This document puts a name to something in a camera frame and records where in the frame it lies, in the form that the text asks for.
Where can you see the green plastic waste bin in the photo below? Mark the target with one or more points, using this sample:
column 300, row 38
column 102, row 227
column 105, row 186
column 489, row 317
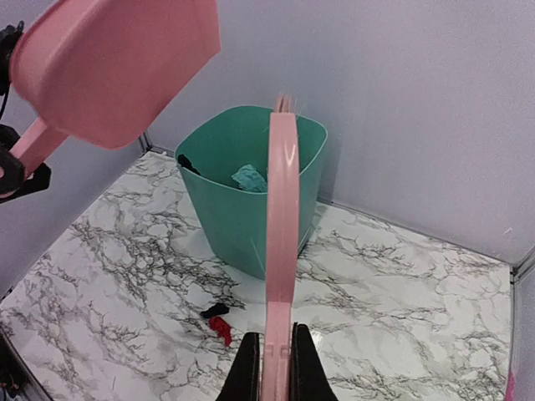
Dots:
column 233, row 220

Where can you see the right aluminium frame post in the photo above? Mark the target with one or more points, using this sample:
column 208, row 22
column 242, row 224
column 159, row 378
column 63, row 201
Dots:
column 522, row 268

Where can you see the light blue paper scrap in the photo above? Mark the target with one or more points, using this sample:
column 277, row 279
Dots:
column 249, row 179

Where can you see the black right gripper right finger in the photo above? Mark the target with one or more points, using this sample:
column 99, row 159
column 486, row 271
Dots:
column 308, row 381

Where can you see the pink scrap at table edge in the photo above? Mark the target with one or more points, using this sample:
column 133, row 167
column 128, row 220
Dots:
column 510, row 390

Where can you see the tiny black paper scrap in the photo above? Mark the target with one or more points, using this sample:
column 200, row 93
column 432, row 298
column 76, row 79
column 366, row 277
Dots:
column 215, row 310

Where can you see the pink plastic dustpan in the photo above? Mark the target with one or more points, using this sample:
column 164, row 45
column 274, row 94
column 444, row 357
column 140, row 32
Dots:
column 102, row 71

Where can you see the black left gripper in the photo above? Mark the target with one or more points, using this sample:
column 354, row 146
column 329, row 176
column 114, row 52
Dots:
column 12, row 169

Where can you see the left aluminium frame post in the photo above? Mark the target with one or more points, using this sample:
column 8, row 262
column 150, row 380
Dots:
column 145, row 143

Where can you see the pink plastic hand brush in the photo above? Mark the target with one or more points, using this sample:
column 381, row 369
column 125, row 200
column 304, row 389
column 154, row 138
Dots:
column 282, row 240

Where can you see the aluminium frame post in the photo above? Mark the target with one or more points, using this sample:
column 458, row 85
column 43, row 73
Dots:
column 522, row 268
column 145, row 143

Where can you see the red paper scrap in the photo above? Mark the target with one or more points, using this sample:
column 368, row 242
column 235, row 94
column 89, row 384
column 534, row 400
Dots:
column 222, row 328

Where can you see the small black paper scrap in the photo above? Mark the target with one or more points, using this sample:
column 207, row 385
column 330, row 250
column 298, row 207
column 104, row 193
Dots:
column 185, row 163

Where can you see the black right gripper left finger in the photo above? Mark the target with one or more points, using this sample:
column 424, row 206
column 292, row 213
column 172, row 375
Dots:
column 242, row 382

